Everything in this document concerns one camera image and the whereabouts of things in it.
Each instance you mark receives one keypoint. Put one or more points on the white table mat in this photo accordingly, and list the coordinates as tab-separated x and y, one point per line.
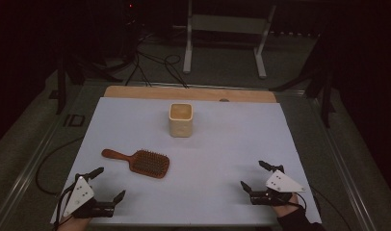
200	160

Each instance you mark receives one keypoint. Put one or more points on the black rectangular floor frame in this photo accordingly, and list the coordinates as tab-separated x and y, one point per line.
65	121

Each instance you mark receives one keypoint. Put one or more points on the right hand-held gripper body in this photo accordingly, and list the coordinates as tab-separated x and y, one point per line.
281	183

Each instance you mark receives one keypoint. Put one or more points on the wooden table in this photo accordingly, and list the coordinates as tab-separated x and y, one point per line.
190	93

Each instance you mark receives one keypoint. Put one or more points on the person's right hand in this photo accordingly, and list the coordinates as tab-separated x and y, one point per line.
285	208

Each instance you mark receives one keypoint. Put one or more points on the black tripod stand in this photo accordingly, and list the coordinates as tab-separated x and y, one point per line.
62	83
325	93

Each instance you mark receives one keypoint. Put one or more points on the beige square holder cup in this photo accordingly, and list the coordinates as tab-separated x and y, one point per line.
180	123

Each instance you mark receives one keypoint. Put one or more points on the white metal stand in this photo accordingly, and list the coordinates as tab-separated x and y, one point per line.
196	24

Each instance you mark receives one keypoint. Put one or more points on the person's left hand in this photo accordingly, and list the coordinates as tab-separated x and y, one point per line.
71	224

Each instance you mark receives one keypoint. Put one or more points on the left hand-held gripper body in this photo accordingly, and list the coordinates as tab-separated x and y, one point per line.
78	195

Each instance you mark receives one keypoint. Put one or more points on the brown wooden hairbrush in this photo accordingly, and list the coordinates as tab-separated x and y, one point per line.
145	163

